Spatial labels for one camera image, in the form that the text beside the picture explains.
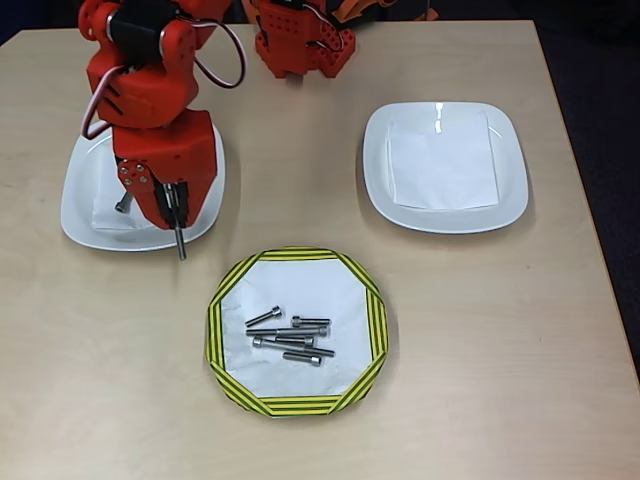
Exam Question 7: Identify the white square ceramic plate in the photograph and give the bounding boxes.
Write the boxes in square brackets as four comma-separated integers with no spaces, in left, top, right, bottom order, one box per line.
[362,101,530,235]
[59,119,226,252]

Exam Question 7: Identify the black red servo cable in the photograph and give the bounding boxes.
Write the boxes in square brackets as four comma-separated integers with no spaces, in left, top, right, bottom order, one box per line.
[192,18,250,90]

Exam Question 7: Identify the orange printed part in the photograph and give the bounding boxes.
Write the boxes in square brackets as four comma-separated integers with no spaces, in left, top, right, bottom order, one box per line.
[332,0,386,24]

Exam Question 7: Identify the white folded paper napkin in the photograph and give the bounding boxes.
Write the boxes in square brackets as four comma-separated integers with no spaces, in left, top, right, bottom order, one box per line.
[387,110,501,211]
[91,144,161,234]

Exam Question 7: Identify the white red servo cable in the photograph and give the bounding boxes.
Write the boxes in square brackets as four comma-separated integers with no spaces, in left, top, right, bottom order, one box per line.
[81,64,129,141]

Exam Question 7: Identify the yellow black striped paper plate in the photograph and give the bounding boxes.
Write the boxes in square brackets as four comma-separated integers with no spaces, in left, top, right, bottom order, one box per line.
[203,244,391,420]

